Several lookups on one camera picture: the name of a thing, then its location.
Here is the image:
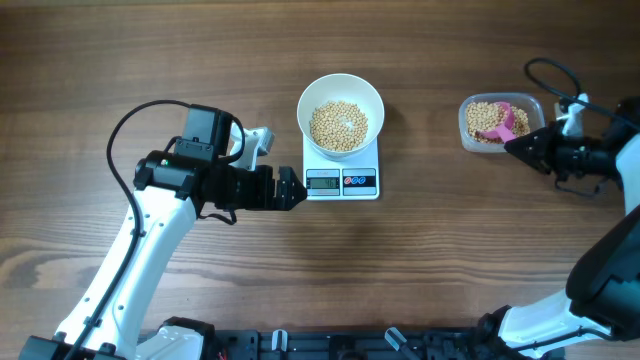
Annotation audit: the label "pink measuring scoop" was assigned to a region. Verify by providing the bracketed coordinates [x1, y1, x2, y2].
[480, 102, 516, 143]

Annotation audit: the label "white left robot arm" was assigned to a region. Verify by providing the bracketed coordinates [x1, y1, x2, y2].
[19, 104, 306, 359]

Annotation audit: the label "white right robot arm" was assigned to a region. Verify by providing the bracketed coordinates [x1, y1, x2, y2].
[467, 97, 639, 359]

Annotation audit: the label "white digital kitchen scale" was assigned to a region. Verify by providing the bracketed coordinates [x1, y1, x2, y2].
[303, 139, 381, 201]

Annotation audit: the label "soybeans in white bowl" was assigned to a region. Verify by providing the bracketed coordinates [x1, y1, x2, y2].
[310, 101, 368, 152]

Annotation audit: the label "white bowl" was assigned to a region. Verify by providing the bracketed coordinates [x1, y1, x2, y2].
[297, 73, 385, 158]

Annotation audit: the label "clear plastic container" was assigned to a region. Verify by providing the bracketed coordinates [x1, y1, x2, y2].
[458, 93, 545, 153]

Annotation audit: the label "pile of soybeans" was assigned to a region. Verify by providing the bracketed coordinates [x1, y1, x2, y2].
[465, 102, 531, 144]

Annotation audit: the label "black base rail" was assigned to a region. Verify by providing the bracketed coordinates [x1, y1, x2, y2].
[205, 327, 496, 360]

